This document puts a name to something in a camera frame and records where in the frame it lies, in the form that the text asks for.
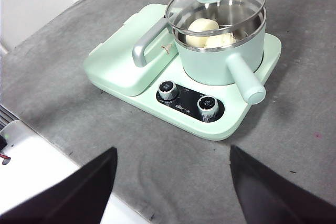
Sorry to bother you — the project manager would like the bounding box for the green pot with side handle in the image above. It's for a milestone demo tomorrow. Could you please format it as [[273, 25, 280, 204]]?
[[172, 6, 267, 105]]

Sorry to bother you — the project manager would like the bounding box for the black control panel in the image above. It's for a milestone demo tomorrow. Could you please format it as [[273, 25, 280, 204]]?
[[156, 82, 225, 123]]

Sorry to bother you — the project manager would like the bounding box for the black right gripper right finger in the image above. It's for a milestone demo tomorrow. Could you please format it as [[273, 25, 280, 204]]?
[[230, 145, 336, 224]]

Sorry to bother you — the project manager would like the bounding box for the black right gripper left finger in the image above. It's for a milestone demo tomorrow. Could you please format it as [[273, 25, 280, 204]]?
[[0, 147, 118, 224]]

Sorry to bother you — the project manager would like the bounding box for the silver griddle cover handle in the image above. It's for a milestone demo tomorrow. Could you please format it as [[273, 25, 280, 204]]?
[[132, 15, 171, 68]]

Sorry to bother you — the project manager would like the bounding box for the white base platform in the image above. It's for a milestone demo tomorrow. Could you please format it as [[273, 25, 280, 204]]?
[[0, 120, 155, 224]]

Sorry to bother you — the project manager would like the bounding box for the smooth white steamed bun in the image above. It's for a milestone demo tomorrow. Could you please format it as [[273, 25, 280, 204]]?
[[185, 18, 220, 48]]

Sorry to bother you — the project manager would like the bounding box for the green griddle cover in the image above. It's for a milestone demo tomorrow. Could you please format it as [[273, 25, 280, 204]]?
[[83, 3, 182, 98]]

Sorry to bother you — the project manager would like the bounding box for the silver control knob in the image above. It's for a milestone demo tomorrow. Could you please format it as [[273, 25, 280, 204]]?
[[158, 81, 176, 101], [197, 95, 220, 118]]

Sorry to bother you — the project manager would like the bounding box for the twisted bun with green specks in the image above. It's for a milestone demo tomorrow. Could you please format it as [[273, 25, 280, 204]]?
[[204, 31, 237, 49]]

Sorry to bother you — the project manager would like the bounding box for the green breakfast machine base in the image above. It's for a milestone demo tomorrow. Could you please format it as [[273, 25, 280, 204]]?
[[83, 3, 282, 141]]

